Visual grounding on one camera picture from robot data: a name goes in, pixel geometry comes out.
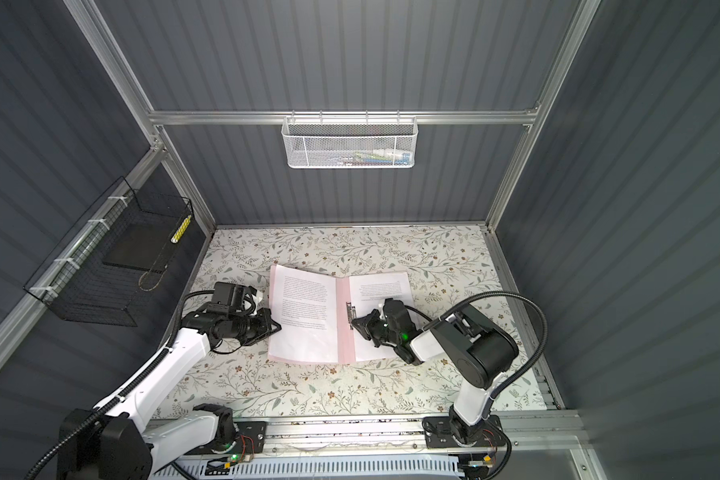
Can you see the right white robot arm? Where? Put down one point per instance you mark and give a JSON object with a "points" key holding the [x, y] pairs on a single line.
{"points": [[480, 350]]}

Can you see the pens in white basket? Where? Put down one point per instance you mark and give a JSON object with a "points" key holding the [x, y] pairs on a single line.
{"points": [[394, 157]]}

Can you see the yellow marker pen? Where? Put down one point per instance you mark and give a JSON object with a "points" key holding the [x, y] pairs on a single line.
{"points": [[181, 229]]}

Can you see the pink file folder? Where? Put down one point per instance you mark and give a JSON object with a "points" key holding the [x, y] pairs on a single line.
{"points": [[345, 334]]}

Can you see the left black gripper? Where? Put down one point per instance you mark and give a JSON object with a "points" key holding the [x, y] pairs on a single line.
{"points": [[264, 312]]}

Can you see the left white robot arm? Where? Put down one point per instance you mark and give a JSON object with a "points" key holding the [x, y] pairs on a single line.
{"points": [[114, 439]]}

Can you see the metal folder clip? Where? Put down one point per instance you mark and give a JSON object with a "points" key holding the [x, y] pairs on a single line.
{"points": [[351, 314]]}

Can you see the white wire mesh basket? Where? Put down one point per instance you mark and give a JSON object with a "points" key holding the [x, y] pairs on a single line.
{"points": [[316, 145]]}

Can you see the black wire mesh basket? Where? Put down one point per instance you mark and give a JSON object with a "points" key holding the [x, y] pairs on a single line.
{"points": [[120, 269]]}

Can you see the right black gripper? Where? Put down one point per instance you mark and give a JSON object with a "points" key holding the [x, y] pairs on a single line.
{"points": [[369, 321]]}

